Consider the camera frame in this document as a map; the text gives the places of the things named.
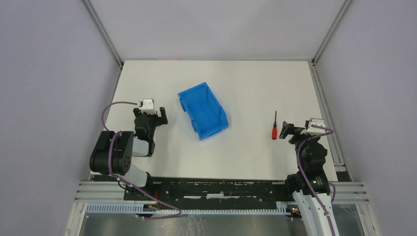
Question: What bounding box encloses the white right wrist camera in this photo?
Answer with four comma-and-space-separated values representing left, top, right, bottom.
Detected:
300, 118, 326, 136

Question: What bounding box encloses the aluminium corner post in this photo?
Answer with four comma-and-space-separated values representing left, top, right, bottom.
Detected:
81, 0, 124, 69
312, 0, 352, 64

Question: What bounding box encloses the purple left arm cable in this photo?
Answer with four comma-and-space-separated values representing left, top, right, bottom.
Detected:
101, 101, 182, 220

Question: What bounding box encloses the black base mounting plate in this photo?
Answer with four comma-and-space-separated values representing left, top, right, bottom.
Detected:
143, 177, 295, 210

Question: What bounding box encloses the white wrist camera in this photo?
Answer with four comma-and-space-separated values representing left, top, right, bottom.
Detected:
138, 99, 157, 115
300, 118, 326, 136

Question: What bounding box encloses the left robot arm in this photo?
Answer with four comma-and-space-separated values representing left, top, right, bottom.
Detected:
89, 107, 168, 187

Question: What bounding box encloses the aluminium frame rail front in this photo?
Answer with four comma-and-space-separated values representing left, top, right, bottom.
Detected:
75, 181, 370, 205

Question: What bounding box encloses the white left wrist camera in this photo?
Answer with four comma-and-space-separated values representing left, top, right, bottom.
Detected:
138, 99, 157, 115

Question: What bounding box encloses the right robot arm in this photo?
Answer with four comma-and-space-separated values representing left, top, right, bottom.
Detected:
279, 118, 339, 236

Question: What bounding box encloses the left aluminium corner post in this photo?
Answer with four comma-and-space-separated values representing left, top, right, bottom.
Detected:
81, 0, 124, 69

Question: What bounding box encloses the white slotted cable duct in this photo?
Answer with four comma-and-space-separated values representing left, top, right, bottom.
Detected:
86, 203, 291, 216

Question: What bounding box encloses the blue plastic storage bin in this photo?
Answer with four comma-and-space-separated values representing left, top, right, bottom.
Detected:
178, 82, 229, 141

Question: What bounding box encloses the red black screwdriver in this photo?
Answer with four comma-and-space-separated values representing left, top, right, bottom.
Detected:
271, 111, 277, 140

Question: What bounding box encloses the right aluminium corner post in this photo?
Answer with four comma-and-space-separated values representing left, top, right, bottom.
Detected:
312, 0, 352, 64

